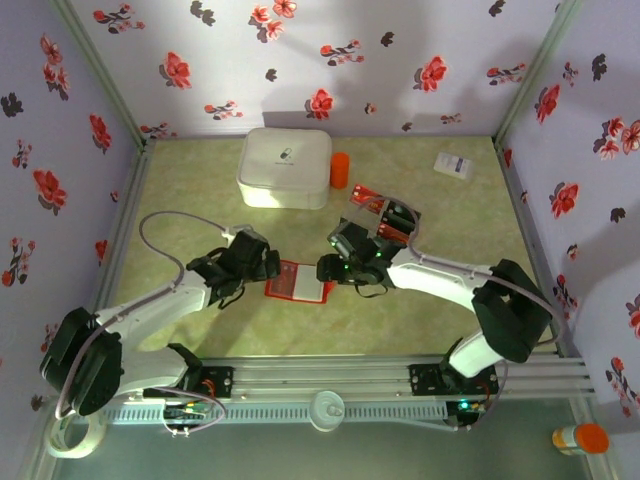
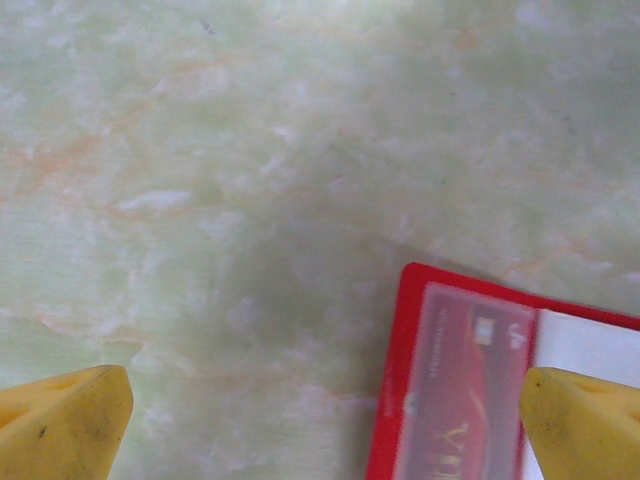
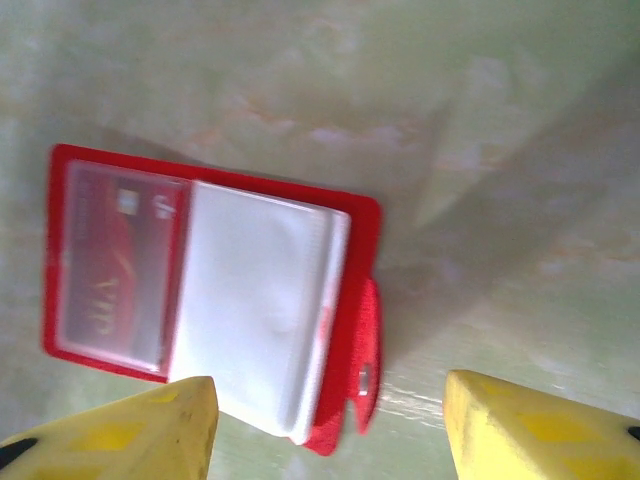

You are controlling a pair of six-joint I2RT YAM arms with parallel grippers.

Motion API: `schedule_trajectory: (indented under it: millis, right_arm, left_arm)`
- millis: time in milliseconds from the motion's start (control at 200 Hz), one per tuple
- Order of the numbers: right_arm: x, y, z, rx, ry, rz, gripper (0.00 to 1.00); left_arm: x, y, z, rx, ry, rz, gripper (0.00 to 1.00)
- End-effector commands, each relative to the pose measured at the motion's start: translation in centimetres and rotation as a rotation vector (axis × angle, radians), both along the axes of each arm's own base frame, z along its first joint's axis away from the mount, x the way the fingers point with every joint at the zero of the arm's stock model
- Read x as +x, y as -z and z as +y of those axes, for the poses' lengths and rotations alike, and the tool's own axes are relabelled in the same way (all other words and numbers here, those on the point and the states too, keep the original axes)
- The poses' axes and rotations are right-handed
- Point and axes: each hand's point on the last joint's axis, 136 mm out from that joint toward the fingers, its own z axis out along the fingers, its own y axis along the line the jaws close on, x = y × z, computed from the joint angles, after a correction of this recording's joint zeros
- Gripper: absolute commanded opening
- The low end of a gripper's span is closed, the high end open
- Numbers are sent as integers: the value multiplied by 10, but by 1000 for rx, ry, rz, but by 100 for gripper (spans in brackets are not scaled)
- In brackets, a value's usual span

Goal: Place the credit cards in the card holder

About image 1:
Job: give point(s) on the red card holder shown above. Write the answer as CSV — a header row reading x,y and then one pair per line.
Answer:
x,y
300,282

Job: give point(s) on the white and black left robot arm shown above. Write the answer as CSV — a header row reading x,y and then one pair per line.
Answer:
x,y
150,310

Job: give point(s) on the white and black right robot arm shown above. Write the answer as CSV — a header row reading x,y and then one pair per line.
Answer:
x,y
435,280

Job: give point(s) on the white medicine case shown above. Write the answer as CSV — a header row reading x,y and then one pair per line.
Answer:
x,y
285,167

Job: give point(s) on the orange cylinder container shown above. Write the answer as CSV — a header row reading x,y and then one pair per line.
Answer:
x,y
340,170

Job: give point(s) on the white round cap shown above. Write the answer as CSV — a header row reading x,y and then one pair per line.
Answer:
x,y
327,410

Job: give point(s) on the small white blue packet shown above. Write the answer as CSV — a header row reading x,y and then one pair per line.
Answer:
x,y
452,164

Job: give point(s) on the clear tape roll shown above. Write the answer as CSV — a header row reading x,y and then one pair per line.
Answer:
x,y
75,454

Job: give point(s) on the pill bottle with orange cap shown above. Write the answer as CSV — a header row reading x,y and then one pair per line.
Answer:
x,y
582,440

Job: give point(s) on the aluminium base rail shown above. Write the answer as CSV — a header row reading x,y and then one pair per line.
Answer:
x,y
320,377

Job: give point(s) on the aluminium frame side rail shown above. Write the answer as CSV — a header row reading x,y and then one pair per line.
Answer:
x,y
536,250
132,200

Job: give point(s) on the aluminium frame post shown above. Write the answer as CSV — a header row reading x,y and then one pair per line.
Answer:
x,y
584,415
534,75
105,75

